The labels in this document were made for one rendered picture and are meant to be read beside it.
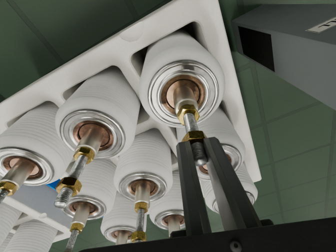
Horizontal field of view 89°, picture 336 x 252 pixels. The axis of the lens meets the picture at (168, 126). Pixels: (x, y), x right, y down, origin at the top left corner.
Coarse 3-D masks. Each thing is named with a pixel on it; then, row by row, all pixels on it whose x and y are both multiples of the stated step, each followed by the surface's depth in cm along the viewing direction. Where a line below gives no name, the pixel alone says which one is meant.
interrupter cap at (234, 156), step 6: (222, 144) 22; (228, 144) 23; (228, 150) 23; (234, 150) 23; (228, 156) 24; (234, 156) 24; (240, 156) 24; (234, 162) 24; (240, 162) 24; (198, 168) 25; (204, 168) 25; (234, 168) 25; (198, 174) 26; (204, 174) 26; (204, 180) 26
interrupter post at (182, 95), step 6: (174, 90) 18; (180, 90) 17; (186, 90) 17; (174, 96) 17; (180, 96) 16; (186, 96) 16; (192, 96) 16; (174, 102) 16; (180, 102) 16; (186, 102) 16; (192, 102) 16; (174, 108) 16
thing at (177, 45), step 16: (176, 32) 24; (160, 48) 18; (176, 48) 16; (192, 48) 16; (144, 64) 19; (160, 64) 16; (208, 64) 17; (144, 80) 17; (224, 80) 18; (144, 96) 18
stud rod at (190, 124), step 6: (186, 114) 14; (192, 114) 15; (186, 120) 14; (192, 120) 14; (186, 126) 13; (192, 126) 13; (186, 132) 13; (192, 144) 11; (198, 144) 11; (192, 150) 11; (198, 150) 11; (204, 150) 11; (198, 156) 10; (204, 156) 10; (198, 162) 11; (204, 162) 11
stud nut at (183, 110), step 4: (188, 104) 15; (192, 104) 15; (180, 108) 15; (184, 108) 14; (188, 108) 14; (192, 108) 14; (180, 112) 15; (184, 112) 14; (188, 112) 15; (192, 112) 15; (196, 112) 15; (180, 116) 15; (196, 116) 15; (180, 120) 15; (196, 120) 15
